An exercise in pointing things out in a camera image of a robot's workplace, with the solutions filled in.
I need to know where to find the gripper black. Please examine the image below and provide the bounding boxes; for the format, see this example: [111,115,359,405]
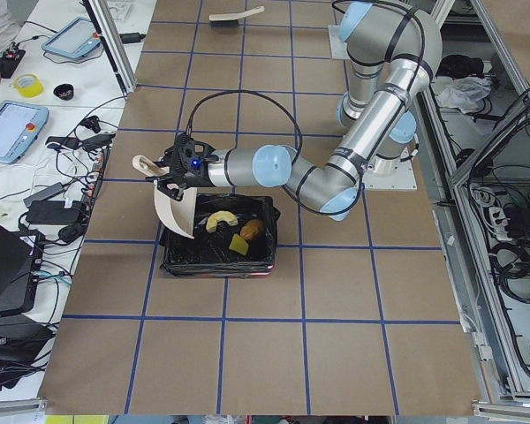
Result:
[145,132,216,201]

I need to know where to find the beige plastic dustpan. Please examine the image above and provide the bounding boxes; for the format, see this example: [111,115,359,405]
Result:
[132,155,198,239]

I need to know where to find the toy croissant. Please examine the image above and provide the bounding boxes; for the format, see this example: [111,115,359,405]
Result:
[206,210,239,233]

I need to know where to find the yellow toy potato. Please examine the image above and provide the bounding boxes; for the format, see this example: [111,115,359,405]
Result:
[239,218,266,241]

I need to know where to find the yellow sponge wedge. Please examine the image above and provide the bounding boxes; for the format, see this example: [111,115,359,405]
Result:
[229,234,249,256]

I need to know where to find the white brush with black bristles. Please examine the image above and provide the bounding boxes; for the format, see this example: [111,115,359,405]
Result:
[208,5,265,28]

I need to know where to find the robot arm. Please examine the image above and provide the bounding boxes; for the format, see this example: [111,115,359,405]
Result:
[132,1,443,237]

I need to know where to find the bin with black bag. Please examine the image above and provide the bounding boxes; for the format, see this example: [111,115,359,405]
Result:
[160,193,280,277]

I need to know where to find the black power adapter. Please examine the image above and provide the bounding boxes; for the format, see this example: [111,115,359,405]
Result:
[26,200,87,225]

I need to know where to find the teach pendant far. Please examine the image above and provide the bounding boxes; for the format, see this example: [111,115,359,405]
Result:
[42,17,101,59]

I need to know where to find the teach pendant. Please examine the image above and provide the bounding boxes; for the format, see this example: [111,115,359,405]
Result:
[0,100,49,164]
[42,17,101,59]

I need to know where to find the yellow tape roll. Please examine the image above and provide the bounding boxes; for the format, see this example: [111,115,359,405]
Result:
[13,74,44,98]

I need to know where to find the teach pendant near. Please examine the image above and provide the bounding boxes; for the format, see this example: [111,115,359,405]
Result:
[0,100,49,164]

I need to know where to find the black laptop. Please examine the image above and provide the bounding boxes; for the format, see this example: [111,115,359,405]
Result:
[0,225,44,316]

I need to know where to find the white cloth rag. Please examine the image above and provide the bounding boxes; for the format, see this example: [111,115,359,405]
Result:
[436,77,492,114]

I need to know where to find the aluminium frame post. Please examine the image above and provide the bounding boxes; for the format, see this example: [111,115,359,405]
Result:
[82,0,137,96]

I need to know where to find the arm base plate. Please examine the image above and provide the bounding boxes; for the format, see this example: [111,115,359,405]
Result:
[328,25,349,60]
[363,148,418,192]

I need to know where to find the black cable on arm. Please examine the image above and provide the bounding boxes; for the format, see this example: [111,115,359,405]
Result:
[183,0,428,154]

